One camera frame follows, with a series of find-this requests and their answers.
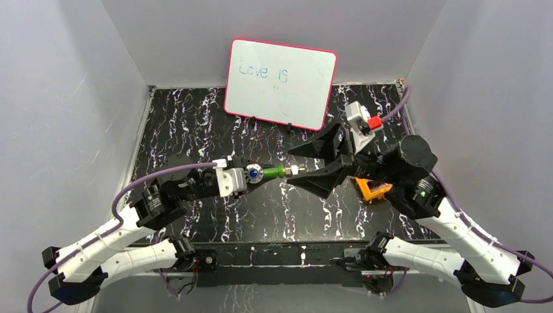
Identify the orange parts bin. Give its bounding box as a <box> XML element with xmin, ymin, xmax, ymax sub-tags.
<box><xmin>355</xmin><ymin>177</ymin><xmax>393</xmax><ymax>201</ymax></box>

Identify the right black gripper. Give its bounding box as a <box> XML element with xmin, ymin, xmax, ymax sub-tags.
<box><xmin>286</xmin><ymin>117</ymin><xmax>401</xmax><ymax>200</ymax></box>

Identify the green water faucet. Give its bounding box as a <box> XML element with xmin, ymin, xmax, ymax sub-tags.
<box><xmin>245</xmin><ymin>164</ymin><xmax>286</xmax><ymax>184</ymax></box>

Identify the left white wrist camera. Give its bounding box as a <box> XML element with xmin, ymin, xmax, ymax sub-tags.
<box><xmin>213</xmin><ymin>156</ymin><xmax>247</xmax><ymax>198</ymax></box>

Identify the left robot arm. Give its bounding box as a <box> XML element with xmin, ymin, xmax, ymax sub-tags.
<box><xmin>40</xmin><ymin>159</ymin><xmax>227</xmax><ymax>305</ymax></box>

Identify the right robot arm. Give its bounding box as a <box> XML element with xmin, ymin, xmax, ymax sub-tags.
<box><xmin>288</xmin><ymin>124</ymin><xmax>531</xmax><ymax>308</ymax></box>

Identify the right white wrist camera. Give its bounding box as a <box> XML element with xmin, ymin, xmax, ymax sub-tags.
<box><xmin>345</xmin><ymin>101</ymin><xmax>383</xmax><ymax>155</ymax></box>

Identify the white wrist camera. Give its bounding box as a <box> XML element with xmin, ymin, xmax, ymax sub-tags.
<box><xmin>345</xmin><ymin>101</ymin><xmax>383</xmax><ymax>155</ymax></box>
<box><xmin>213</xmin><ymin>156</ymin><xmax>247</xmax><ymax>198</ymax></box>

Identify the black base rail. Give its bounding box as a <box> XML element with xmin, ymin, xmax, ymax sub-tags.
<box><xmin>194</xmin><ymin>241</ymin><xmax>371</xmax><ymax>288</ymax></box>

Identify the pink framed whiteboard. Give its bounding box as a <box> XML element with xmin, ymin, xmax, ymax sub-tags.
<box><xmin>224</xmin><ymin>38</ymin><xmax>338</xmax><ymax>131</ymax></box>

